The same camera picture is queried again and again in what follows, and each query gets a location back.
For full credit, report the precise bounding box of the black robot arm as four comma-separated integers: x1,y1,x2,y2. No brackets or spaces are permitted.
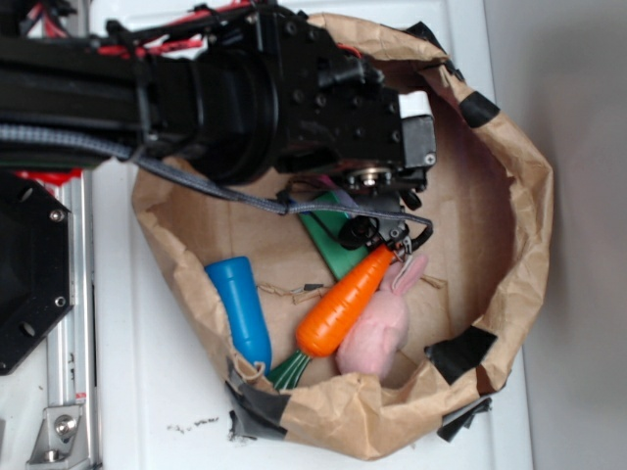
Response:
1,1,435,220

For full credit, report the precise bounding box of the green rectangular block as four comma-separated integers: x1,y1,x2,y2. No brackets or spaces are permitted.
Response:
299,211,368,280

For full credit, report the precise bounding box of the aluminium extrusion rail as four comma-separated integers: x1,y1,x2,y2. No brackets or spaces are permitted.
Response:
46,173,101,469

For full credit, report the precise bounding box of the grey braided cable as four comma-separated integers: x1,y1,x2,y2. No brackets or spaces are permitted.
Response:
0,122,435,254

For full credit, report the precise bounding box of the brown paper bag bin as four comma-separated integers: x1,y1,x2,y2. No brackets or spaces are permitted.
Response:
132,13,554,460

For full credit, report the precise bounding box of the metal corner bracket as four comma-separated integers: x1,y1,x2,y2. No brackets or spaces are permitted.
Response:
25,404,90,470

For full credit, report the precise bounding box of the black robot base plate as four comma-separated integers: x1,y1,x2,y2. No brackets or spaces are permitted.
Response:
0,171,72,376

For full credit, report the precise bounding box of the pink plush bunny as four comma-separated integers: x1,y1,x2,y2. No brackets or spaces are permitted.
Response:
335,255,428,380

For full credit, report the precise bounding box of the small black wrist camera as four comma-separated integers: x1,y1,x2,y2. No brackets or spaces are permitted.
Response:
338,215,379,250

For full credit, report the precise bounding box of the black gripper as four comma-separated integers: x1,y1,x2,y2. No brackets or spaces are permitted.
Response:
249,5,436,210

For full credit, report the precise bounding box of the orange toy carrot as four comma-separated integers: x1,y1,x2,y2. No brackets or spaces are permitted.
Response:
267,244,394,391

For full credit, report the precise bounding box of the blue plastic cylinder toy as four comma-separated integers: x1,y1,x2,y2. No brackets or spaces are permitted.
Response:
205,257,272,375

